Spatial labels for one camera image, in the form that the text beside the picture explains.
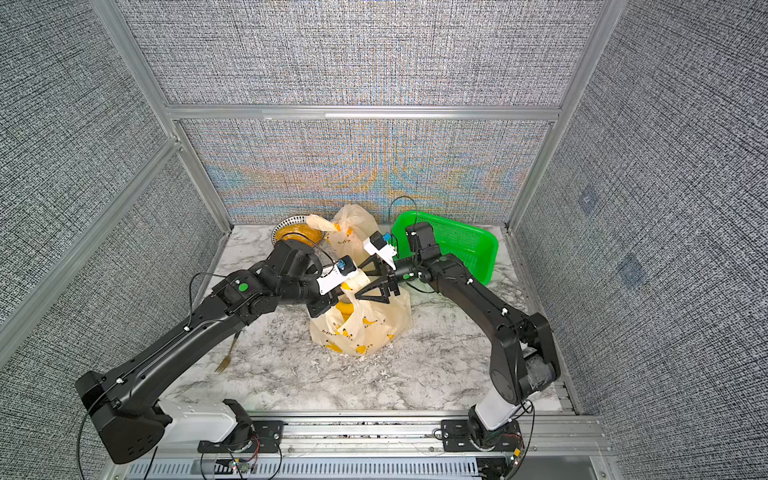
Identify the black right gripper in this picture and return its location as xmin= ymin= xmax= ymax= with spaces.
xmin=354 ymin=254 xmax=425 ymax=308

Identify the yellow banana bunch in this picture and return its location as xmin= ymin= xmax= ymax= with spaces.
xmin=335 ymin=301 xmax=355 ymax=322

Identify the banana print plastic bag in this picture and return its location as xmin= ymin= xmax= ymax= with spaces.
xmin=306 ymin=204 xmax=379 ymax=264
xmin=309 ymin=273 xmax=412 ymax=357

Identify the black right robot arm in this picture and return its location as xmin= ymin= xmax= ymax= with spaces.
xmin=355 ymin=222 xmax=561 ymax=442

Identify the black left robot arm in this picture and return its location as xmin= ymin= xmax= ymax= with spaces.
xmin=75 ymin=240 xmax=345 ymax=464

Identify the patterned bowl with yellow food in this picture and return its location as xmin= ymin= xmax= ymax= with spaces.
xmin=271 ymin=215 xmax=325 ymax=246

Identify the green plastic basket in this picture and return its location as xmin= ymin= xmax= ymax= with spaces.
xmin=391 ymin=210 xmax=499 ymax=285

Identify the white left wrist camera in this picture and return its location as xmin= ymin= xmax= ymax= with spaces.
xmin=317 ymin=255 xmax=360 ymax=295

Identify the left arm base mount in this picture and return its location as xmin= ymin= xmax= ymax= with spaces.
xmin=197 ymin=399 xmax=285 ymax=454

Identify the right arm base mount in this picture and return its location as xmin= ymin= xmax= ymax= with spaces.
xmin=434 ymin=418 xmax=525 ymax=453

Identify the aluminium front rail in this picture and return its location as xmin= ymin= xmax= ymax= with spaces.
xmin=101 ymin=411 xmax=621 ymax=479

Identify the aluminium enclosure frame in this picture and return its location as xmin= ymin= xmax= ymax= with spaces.
xmin=1 ymin=1 xmax=627 ymax=364

